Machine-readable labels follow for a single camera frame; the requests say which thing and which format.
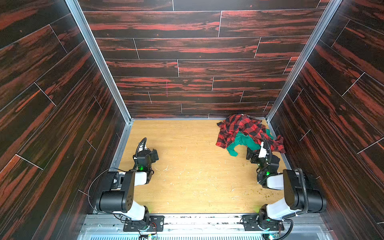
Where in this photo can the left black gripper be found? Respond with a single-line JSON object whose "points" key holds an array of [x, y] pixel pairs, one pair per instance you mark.
{"points": [[142, 154]]}

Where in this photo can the red black plaid shirt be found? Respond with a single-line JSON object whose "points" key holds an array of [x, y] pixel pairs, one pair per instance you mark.
{"points": [[241, 122]]}

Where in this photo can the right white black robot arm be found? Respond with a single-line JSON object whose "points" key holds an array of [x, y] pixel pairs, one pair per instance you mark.
{"points": [[301, 196]]}

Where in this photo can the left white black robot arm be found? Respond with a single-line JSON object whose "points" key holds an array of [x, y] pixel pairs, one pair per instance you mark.
{"points": [[115, 194]]}

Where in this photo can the green cloth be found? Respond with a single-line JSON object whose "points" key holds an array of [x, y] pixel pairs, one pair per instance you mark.
{"points": [[250, 139]]}

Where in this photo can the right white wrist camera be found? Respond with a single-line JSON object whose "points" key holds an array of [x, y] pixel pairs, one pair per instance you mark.
{"points": [[263, 151]]}

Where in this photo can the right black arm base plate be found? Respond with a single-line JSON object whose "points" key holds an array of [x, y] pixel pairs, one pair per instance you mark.
{"points": [[261, 223]]}

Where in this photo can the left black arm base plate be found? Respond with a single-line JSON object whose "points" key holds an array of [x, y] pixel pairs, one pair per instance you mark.
{"points": [[151, 223]]}

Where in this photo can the right aluminium corner post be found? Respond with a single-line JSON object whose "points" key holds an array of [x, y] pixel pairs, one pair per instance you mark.
{"points": [[318, 31]]}

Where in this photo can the aluminium corner post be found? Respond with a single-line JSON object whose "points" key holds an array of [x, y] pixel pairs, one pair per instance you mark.
{"points": [[91, 42], [318, 31]]}

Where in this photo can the front aluminium rail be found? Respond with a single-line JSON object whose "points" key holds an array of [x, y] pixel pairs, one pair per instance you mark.
{"points": [[201, 227]]}

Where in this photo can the left aluminium corner post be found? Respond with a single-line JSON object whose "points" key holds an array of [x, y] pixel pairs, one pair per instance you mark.
{"points": [[91, 42]]}

